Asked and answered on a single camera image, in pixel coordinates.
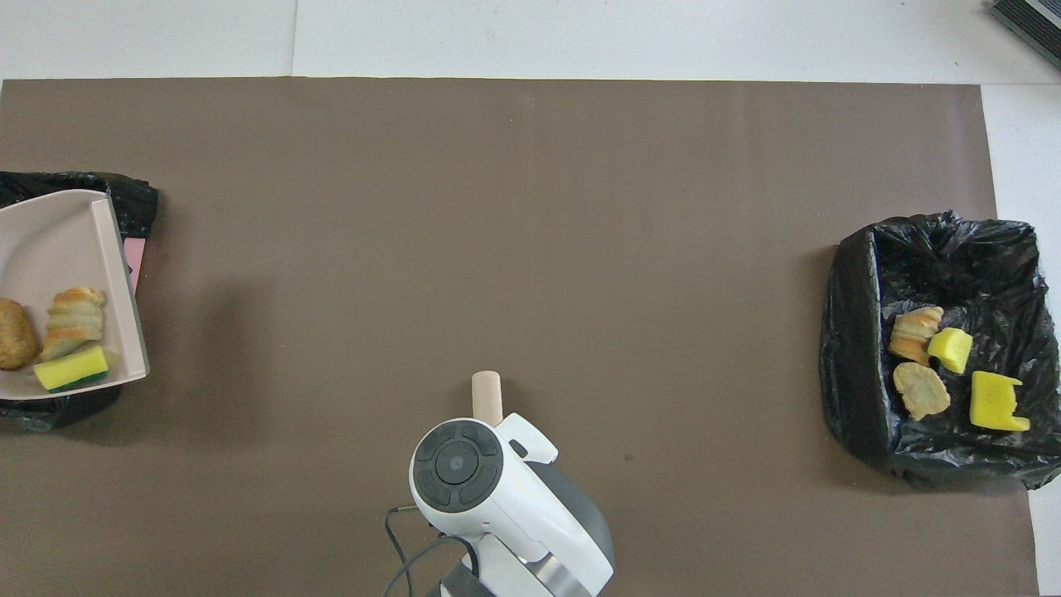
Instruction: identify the toy croissant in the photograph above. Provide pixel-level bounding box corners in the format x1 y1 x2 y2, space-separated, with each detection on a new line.
41 287 107 362
889 306 945 366

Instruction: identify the yellow sponge green backing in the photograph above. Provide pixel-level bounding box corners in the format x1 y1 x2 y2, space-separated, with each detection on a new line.
33 345 110 393
927 327 974 375

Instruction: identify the beige plastic dustpan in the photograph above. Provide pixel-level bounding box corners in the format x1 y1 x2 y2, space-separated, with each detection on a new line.
0 189 151 401

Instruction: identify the notched yellow sponge piece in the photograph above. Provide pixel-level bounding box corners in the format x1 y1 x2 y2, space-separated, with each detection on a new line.
969 370 1031 432

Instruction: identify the brown toy croquette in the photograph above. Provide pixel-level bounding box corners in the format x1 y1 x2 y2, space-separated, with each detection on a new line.
0 298 41 371

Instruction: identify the black bag lined pink bin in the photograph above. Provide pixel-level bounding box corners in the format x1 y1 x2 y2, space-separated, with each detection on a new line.
0 171 159 432

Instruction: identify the brown table mat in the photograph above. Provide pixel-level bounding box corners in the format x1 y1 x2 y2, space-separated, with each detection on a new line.
0 77 1041 597

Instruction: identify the dark grey ribbed device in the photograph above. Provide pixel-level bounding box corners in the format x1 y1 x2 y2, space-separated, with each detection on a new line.
991 0 1061 69

